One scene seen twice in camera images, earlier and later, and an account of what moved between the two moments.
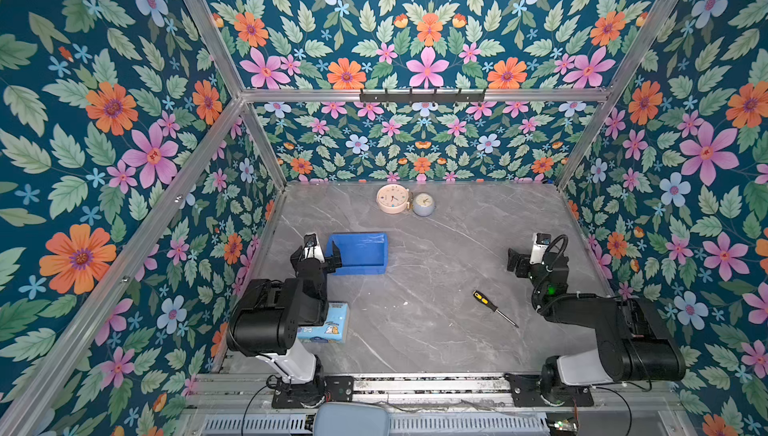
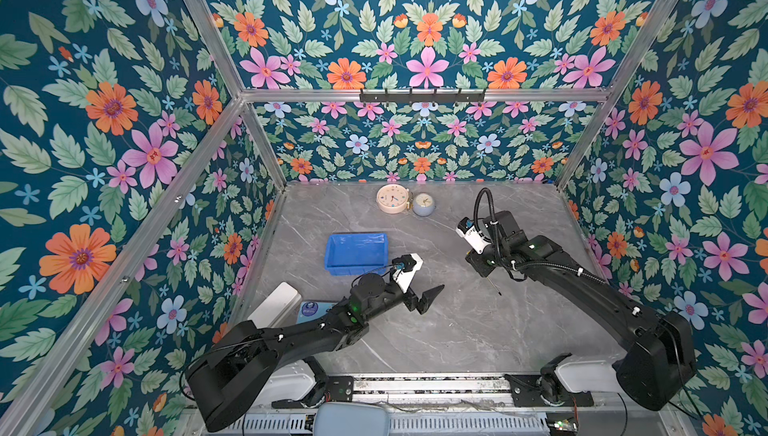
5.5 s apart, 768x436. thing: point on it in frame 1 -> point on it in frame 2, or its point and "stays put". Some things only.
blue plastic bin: x=362 y=253 stays put
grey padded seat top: x=351 y=419 stays put
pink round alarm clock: x=394 y=199 stays put
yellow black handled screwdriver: x=493 y=307 -> x=499 y=293
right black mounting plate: x=524 y=390 stays put
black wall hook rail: x=422 y=97 stays put
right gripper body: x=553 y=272 -> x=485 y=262
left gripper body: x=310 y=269 -> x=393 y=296
